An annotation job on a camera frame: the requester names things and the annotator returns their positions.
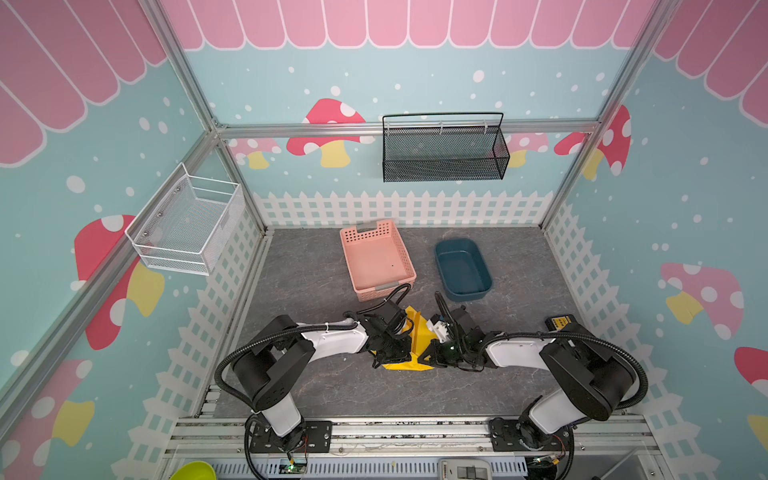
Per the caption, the yellow paper napkin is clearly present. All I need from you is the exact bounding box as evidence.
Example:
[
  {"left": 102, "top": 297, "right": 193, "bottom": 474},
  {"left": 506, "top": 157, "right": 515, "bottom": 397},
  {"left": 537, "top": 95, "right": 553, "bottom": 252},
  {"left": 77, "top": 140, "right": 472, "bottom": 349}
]
[{"left": 383, "top": 306, "right": 438, "bottom": 372}]

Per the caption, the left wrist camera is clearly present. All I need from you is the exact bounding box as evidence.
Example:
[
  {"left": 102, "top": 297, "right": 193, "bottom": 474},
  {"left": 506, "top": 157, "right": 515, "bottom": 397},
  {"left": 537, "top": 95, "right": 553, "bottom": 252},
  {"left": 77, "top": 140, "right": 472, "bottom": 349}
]
[{"left": 376, "top": 301, "right": 408, "bottom": 333}]

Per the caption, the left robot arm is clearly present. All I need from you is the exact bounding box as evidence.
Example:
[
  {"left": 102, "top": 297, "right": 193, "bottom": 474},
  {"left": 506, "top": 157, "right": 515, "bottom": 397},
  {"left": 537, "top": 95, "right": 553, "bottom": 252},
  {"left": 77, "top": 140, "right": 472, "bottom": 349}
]
[{"left": 213, "top": 283, "right": 415, "bottom": 455}]

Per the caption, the green round object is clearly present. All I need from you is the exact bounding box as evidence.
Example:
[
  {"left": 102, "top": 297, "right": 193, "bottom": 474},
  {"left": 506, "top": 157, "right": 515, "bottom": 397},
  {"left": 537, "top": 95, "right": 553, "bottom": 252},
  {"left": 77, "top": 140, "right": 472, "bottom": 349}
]
[{"left": 170, "top": 461, "right": 217, "bottom": 480}]

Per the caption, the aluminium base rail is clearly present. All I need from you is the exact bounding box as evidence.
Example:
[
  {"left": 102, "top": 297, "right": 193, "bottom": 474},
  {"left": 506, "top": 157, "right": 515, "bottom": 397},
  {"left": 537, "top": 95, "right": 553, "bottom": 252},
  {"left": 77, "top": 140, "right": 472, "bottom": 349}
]
[{"left": 154, "top": 415, "right": 673, "bottom": 479}]

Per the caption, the white wire mesh wall basket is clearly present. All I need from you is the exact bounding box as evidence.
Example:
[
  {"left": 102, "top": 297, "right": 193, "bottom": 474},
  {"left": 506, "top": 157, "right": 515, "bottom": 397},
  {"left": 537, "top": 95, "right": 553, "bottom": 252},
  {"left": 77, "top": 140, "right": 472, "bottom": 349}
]
[{"left": 125, "top": 164, "right": 245, "bottom": 276}]

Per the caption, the black wire mesh wall basket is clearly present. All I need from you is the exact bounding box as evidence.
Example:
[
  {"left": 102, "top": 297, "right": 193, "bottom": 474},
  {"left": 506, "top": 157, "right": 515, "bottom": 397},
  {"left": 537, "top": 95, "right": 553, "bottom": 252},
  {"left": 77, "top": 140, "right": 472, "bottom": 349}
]
[{"left": 381, "top": 112, "right": 511, "bottom": 183}]

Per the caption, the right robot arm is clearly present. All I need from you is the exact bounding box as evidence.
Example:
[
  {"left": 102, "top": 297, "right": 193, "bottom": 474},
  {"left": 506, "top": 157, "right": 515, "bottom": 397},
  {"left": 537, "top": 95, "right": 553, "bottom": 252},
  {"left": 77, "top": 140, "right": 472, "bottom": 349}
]
[{"left": 419, "top": 293, "right": 649, "bottom": 451}]

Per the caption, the dark teal plastic tray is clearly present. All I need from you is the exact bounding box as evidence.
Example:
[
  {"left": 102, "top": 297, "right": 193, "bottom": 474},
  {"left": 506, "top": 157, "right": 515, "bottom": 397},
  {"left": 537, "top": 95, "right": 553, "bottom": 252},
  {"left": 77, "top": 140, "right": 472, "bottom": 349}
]
[{"left": 435, "top": 238, "right": 493, "bottom": 302}]

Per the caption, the pink perforated plastic basket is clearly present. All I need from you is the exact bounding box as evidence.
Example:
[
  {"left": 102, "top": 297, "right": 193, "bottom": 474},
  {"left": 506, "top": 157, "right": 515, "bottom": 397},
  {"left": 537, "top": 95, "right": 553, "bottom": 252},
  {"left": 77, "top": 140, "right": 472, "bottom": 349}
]
[{"left": 339, "top": 219, "right": 417, "bottom": 302}]

